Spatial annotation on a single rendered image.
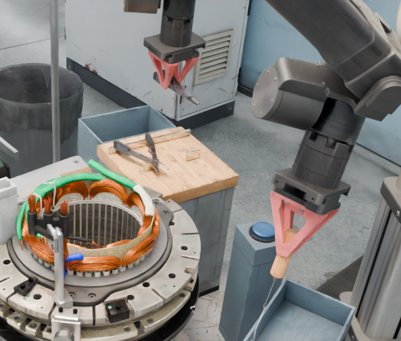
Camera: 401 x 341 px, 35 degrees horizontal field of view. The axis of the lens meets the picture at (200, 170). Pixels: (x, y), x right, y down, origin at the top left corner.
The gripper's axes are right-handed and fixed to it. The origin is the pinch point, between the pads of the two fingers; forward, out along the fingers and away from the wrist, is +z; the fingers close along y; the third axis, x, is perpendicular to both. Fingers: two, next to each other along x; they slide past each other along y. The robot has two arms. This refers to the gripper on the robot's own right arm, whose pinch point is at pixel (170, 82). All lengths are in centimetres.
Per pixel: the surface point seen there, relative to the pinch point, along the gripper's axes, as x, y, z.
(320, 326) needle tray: 53, 12, 8
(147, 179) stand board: 14.1, 14.7, 8.0
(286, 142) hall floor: -93, -165, 135
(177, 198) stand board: 20.2, 12.5, 8.8
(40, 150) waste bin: -102, -23, 94
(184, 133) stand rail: 5.5, -0.3, 8.8
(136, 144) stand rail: 4.3, 10.4, 8.3
